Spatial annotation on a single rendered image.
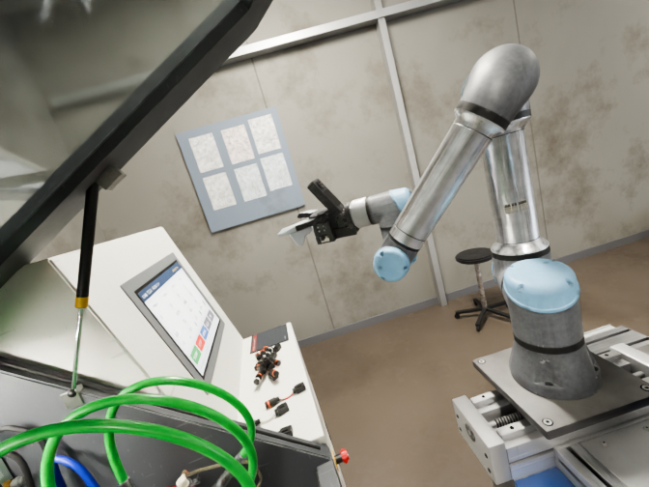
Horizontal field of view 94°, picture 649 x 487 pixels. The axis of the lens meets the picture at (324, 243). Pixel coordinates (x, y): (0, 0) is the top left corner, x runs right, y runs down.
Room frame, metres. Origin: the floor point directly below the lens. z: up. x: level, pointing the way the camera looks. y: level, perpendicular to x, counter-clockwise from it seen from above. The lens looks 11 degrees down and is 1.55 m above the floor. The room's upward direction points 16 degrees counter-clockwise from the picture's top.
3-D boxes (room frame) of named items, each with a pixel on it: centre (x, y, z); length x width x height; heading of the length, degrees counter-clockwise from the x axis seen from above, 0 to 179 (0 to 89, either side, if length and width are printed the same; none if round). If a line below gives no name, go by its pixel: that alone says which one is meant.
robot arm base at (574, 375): (0.54, -0.38, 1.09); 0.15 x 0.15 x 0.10
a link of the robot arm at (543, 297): (0.55, -0.38, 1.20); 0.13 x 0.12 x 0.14; 157
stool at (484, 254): (2.48, -1.20, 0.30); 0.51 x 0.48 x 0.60; 81
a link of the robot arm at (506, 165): (0.67, -0.43, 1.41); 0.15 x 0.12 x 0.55; 157
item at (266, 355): (0.98, 0.31, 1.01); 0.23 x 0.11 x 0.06; 10
